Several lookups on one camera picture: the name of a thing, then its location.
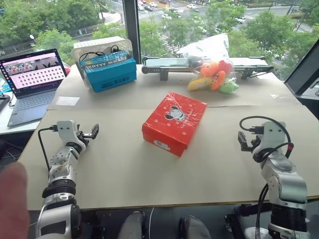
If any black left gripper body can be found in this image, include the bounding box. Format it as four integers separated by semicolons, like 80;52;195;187
75;129;91;148

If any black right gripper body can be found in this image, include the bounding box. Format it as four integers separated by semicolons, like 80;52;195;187
249;134;263;154

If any red gift box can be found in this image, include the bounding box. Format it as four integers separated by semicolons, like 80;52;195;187
142;91;208;158

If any white paper label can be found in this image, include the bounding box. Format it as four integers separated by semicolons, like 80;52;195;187
55;96;81;107

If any green plush toy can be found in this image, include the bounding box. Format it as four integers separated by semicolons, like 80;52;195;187
219;79;240;95

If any blue cardboard box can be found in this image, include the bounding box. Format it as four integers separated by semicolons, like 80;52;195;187
80;54;138;93

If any yellow plush toy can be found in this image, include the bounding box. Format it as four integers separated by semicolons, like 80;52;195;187
187;76;213;92

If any red plush toy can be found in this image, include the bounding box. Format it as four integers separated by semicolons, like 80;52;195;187
217;60;233;75

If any large brown cardboard sheet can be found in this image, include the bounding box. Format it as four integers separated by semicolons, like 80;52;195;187
18;103;319;211

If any grey open laptop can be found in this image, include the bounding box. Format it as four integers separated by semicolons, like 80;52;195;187
0;48;69;128

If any black monitor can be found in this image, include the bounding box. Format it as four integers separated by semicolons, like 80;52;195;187
284;39;319;101

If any white plastic storage bin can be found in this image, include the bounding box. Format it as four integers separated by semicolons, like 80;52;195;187
71;36;135;88

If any black flat device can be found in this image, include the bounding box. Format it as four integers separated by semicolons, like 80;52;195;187
0;95;12;113

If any black and silver conveyor device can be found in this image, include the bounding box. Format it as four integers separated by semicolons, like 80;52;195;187
141;56;275;82

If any clear plastic bag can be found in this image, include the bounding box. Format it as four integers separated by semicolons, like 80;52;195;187
175;32;240;96

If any blurred pink shape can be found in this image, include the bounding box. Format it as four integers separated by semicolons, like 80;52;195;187
0;162;31;239

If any dark grey rounded shape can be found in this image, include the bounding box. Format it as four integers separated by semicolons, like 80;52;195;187
178;215;213;239

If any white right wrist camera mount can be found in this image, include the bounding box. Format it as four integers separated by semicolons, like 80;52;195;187
260;121;287;150

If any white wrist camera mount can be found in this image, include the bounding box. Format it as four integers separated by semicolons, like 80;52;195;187
56;120;81;146
260;121;287;150

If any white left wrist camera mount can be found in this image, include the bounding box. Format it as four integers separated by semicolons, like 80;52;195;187
56;120;81;146

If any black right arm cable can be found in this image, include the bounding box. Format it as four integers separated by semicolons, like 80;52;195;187
239;116;294;163

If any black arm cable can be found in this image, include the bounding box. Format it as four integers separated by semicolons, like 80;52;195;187
239;116;294;163
37;126;58;173

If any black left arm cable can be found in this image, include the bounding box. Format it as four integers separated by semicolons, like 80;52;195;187
37;126;58;173

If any black cable at elbow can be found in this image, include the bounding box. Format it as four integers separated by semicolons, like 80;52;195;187
256;183;270;236

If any black metal frame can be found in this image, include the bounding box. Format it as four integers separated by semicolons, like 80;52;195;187
223;203;273;239

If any black cable in bin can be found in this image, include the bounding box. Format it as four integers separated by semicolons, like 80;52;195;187
79;45;121;62

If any dark window post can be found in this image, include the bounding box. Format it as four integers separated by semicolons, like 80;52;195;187
122;0;142;66

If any thin white cable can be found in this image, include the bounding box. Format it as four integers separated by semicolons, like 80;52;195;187
149;206;155;239

